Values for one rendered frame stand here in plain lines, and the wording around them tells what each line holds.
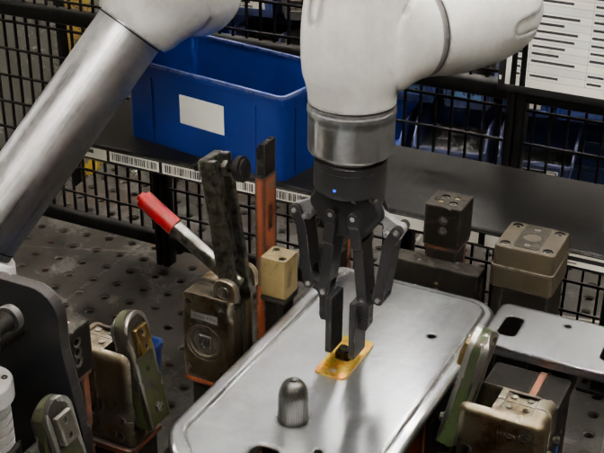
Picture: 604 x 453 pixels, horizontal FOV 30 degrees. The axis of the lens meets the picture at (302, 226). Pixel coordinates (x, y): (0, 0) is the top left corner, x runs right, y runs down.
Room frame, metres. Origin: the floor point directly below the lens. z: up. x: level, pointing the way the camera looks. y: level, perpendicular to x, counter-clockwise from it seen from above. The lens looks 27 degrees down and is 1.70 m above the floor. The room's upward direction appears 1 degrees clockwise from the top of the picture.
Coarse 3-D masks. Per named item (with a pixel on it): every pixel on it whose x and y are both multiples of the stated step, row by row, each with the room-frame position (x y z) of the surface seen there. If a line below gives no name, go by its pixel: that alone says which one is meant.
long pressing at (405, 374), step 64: (320, 320) 1.15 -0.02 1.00; (384, 320) 1.15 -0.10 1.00; (448, 320) 1.15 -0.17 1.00; (256, 384) 1.01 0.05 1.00; (320, 384) 1.02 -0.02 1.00; (384, 384) 1.02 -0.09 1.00; (448, 384) 1.03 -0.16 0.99; (192, 448) 0.90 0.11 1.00; (320, 448) 0.90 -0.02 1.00; (384, 448) 0.91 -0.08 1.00
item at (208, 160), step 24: (216, 168) 1.12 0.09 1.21; (240, 168) 1.11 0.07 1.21; (216, 192) 1.12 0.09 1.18; (216, 216) 1.12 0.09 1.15; (240, 216) 1.14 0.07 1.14; (216, 240) 1.12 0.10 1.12; (240, 240) 1.14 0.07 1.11; (216, 264) 1.12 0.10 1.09; (240, 264) 1.14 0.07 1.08; (240, 288) 1.14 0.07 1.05
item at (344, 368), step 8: (344, 336) 1.11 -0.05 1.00; (368, 344) 1.09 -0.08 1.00; (336, 352) 1.06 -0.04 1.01; (344, 352) 1.06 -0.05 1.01; (360, 352) 1.07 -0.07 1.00; (368, 352) 1.08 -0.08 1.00; (328, 360) 1.06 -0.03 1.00; (336, 360) 1.06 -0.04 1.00; (344, 360) 1.06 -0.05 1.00; (352, 360) 1.06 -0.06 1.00; (360, 360) 1.06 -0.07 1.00; (320, 368) 1.04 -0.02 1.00; (328, 368) 1.04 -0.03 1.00; (336, 368) 1.04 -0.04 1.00; (344, 368) 1.04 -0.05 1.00; (352, 368) 1.04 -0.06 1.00; (328, 376) 1.03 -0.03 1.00; (336, 376) 1.03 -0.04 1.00; (344, 376) 1.03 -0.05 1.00
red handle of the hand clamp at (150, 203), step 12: (144, 192) 1.19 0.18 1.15; (144, 204) 1.17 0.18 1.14; (156, 204) 1.17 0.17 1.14; (156, 216) 1.16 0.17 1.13; (168, 216) 1.16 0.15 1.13; (168, 228) 1.16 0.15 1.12; (180, 228) 1.16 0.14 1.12; (180, 240) 1.15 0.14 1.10; (192, 240) 1.15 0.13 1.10; (192, 252) 1.15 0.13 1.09; (204, 252) 1.14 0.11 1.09; (240, 276) 1.13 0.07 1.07
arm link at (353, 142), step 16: (320, 112) 1.04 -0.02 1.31; (384, 112) 1.04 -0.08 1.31; (320, 128) 1.04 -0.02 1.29; (336, 128) 1.02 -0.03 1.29; (352, 128) 1.02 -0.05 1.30; (368, 128) 1.02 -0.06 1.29; (384, 128) 1.03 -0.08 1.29; (320, 144) 1.03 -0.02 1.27; (336, 144) 1.02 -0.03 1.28; (352, 144) 1.02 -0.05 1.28; (368, 144) 1.02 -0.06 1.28; (384, 144) 1.03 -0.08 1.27; (336, 160) 1.02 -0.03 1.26; (352, 160) 1.02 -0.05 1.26; (368, 160) 1.02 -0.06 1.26
